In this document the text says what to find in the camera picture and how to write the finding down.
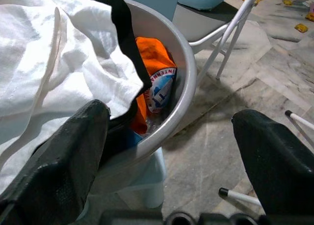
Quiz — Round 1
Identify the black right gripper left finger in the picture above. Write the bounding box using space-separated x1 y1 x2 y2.
0 99 110 225

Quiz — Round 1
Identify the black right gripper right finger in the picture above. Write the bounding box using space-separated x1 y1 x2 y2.
232 109 314 216

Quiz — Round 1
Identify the white garment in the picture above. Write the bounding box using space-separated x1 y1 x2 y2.
0 0 144 194

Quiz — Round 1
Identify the white folding table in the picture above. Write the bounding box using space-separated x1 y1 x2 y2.
218 109 314 208

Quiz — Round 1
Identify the light blue plastic chair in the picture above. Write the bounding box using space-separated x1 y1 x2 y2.
78 0 181 225

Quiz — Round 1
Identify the orange printed garment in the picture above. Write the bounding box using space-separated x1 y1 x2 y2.
130 36 178 135

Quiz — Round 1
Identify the white metal folding chair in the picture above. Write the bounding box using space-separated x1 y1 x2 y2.
171 0 261 80

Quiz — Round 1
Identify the black garment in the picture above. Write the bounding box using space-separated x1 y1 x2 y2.
39 0 153 147

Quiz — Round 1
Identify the silver metal basin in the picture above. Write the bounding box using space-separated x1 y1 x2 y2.
90 0 198 194

